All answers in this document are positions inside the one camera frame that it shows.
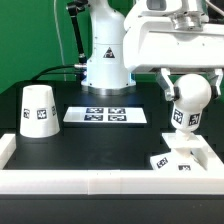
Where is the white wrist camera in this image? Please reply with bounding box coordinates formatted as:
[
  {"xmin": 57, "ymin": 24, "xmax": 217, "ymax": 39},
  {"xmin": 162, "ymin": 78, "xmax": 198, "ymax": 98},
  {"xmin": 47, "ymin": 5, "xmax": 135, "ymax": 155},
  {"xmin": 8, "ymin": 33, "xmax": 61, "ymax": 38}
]
[{"xmin": 133, "ymin": 0, "xmax": 209, "ymax": 22}]

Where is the white lamp base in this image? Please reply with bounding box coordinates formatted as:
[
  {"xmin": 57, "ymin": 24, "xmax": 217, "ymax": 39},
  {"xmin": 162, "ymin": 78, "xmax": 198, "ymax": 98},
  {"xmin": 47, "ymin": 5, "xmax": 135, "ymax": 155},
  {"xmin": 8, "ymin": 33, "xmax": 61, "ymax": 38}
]
[{"xmin": 150, "ymin": 131, "xmax": 211, "ymax": 172}]

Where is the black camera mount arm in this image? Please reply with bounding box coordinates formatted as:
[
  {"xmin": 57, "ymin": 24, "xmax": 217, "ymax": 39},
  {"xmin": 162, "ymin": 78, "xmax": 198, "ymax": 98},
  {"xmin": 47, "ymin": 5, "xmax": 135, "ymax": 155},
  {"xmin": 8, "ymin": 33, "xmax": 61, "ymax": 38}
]
[{"xmin": 66, "ymin": 0, "xmax": 88, "ymax": 64}]

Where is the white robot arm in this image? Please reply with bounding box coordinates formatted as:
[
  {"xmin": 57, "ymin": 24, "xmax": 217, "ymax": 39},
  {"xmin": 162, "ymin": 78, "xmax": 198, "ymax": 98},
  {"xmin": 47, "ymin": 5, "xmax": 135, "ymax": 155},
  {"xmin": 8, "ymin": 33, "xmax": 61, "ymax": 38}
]
[{"xmin": 82, "ymin": 0, "xmax": 224, "ymax": 101}]

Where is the white U-shaped wall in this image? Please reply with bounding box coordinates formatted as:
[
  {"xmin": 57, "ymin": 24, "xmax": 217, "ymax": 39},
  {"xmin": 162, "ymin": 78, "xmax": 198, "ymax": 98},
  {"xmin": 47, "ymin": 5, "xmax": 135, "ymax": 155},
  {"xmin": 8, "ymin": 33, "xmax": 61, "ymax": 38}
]
[{"xmin": 0, "ymin": 134, "xmax": 224, "ymax": 195}]

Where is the white lamp shade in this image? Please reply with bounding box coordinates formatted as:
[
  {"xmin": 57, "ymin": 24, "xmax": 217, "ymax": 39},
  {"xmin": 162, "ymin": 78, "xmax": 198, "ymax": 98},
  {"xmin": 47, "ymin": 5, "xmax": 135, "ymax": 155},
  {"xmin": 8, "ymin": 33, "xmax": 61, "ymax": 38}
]
[{"xmin": 20, "ymin": 85, "xmax": 60, "ymax": 138}]

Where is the white lamp bulb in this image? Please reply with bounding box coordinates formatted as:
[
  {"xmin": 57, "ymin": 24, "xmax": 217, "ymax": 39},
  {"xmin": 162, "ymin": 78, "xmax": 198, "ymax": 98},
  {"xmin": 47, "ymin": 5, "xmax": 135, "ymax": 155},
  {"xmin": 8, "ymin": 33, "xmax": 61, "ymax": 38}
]
[{"xmin": 171, "ymin": 74, "xmax": 212, "ymax": 134}]

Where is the grey thin cable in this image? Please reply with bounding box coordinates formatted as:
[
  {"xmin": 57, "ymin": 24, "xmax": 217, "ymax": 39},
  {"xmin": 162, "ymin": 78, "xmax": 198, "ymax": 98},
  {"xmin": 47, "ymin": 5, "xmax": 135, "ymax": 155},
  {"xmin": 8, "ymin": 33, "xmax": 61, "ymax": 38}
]
[{"xmin": 53, "ymin": 0, "xmax": 68, "ymax": 82}]

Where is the black cable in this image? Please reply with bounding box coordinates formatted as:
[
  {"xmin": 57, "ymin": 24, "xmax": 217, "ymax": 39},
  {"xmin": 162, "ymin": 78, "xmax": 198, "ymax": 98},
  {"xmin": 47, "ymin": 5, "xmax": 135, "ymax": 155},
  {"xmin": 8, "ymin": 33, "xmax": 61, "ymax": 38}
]
[{"xmin": 30, "ymin": 64, "xmax": 88, "ymax": 82}]

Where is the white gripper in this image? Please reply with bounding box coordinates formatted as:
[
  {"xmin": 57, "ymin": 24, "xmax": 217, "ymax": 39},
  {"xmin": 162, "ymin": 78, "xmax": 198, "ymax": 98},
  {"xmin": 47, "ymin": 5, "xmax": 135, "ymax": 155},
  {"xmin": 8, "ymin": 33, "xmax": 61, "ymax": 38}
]
[{"xmin": 123, "ymin": 8, "xmax": 224, "ymax": 101}]

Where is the white marker plate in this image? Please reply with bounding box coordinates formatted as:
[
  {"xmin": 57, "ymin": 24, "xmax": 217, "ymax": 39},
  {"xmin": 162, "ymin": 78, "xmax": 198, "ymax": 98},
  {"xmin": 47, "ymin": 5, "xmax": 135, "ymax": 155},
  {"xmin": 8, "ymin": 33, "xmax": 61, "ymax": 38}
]
[{"xmin": 63, "ymin": 107, "xmax": 147, "ymax": 124}]

